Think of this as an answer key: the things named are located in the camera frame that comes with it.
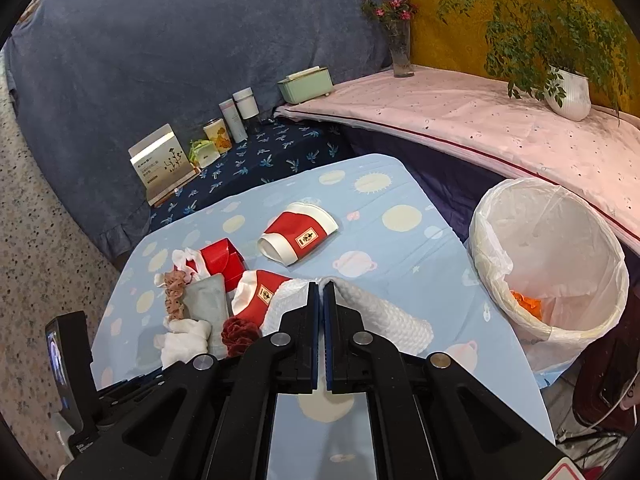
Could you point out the blue-grey blanket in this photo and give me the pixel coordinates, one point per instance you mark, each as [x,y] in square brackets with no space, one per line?
[175,50]

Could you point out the red paper box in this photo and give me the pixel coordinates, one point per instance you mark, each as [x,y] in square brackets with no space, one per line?
[222,260]

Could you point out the pink scrunchie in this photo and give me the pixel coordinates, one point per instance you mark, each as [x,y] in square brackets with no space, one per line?
[175,295]

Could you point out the grey foil pouch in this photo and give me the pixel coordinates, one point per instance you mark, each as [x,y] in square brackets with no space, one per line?
[205,305]

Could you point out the white jar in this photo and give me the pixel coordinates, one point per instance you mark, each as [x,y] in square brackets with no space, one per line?
[246,104]

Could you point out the navy printed cloth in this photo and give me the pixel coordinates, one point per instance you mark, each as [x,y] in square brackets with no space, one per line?
[280,155]

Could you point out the white knitted cloth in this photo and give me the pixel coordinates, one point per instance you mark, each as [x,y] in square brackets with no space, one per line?
[385,320]

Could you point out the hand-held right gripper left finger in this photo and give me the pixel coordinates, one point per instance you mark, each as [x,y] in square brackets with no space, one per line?
[313,340]

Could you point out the green plant in white pot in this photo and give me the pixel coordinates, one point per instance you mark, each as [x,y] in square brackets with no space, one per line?
[567,90]

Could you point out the blue printed tablecloth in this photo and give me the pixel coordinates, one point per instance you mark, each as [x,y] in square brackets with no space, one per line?
[390,220]

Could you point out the glass vase with pink flowers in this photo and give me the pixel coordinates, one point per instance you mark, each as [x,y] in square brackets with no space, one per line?
[400,45]

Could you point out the white floral gift box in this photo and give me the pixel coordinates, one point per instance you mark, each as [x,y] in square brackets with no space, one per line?
[160,165]

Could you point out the orange peel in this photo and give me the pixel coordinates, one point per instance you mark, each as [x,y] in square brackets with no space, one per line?
[526,305]

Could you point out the green packet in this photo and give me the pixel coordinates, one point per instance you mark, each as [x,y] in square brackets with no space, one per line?
[202,152]

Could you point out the yellow cloth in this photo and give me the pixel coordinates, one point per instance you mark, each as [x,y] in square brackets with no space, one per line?
[450,45]

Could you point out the dark red scrunchie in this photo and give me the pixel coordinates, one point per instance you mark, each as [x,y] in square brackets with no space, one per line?
[241,336]

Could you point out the pink cloth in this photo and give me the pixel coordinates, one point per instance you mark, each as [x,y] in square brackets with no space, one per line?
[450,110]

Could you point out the yellow floral tin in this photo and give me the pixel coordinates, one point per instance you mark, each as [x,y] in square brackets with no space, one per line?
[217,136]

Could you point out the red paper cup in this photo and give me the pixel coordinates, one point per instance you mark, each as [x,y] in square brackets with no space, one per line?
[257,297]
[300,232]

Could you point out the crumpled white tissue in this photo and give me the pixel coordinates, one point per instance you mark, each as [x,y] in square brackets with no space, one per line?
[187,260]
[182,342]

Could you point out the dark purple cloth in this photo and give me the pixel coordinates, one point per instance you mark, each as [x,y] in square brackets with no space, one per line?
[440,175]

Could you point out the white tube bottle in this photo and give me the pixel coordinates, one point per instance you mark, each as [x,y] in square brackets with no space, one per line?
[232,122]

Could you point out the dark red stool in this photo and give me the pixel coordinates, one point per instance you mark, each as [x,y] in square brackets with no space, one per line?
[610,375]

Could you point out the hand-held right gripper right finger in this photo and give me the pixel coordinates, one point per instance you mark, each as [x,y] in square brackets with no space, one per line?
[327,340]

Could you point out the white plastic bag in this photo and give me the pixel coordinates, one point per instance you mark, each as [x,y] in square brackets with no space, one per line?
[565,240]

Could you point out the green tissue box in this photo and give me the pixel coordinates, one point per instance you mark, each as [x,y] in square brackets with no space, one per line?
[305,86]

